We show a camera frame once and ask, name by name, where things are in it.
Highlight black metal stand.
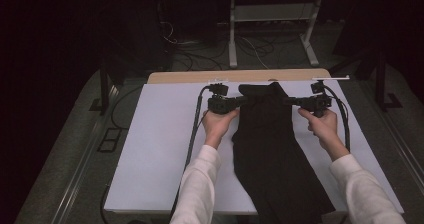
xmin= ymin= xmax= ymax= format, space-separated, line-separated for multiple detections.
xmin=88 ymin=61 xmax=127 ymax=117
xmin=328 ymin=48 xmax=403 ymax=113

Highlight black pants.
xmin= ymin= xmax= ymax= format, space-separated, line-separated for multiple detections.
xmin=231 ymin=81 xmax=336 ymax=224

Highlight white floor cable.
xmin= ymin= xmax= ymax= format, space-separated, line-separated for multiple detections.
xmin=239 ymin=34 xmax=270 ymax=70

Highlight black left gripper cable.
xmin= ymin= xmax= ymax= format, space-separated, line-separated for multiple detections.
xmin=168 ymin=85 xmax=212 ymax=222

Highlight black floor frame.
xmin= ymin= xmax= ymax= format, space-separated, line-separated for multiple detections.
xmin=96 ymin=127 xmax=123 ymax=154

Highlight person's left hand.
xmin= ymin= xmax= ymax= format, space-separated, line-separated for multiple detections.
xmin=201 ymin=107 xmax=241 ymax=150

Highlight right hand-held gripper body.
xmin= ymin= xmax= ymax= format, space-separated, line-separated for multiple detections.
xmin=297 ymin=75 xmax=351 ymax=118

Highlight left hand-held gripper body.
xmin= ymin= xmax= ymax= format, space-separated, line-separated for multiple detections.
xmin=207 ymin=79 xmax=238 ymax=115

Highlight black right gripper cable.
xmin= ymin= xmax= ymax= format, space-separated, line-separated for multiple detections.
xmin=323 ymin=84 xmax=352 ymax=153

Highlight black floor cable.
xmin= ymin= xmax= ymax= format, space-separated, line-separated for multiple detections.
xmin=99 ymin=180 xmax=113 ymax=224
xmin=110 ymin=84 xmax=144 ymax=131

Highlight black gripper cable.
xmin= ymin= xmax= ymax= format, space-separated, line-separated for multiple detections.
xmin=168 ymin=85 xmax=212 ymax=222
xmin=323 ymin=84 xmax=352 ymax=153

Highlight white metal stand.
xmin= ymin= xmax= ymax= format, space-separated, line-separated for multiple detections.
xmin=215 ymin=0 xmax=325 ymax=69

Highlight tangle of black floor cables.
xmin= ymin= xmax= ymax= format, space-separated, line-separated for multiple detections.
xmin=159 ymin=18 xmax=278 ymax=72

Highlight white board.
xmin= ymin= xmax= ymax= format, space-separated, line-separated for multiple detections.
xmin=103 ymin=80 xmax=405 ymax=216

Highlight person's right hand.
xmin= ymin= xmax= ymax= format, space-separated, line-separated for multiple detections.
xmin=297 ymin=107 xmax=351 ymax=163

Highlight wooden table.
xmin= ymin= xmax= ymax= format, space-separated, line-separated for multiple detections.
xmin=147 ymin=68 xmax=333 ymax=85

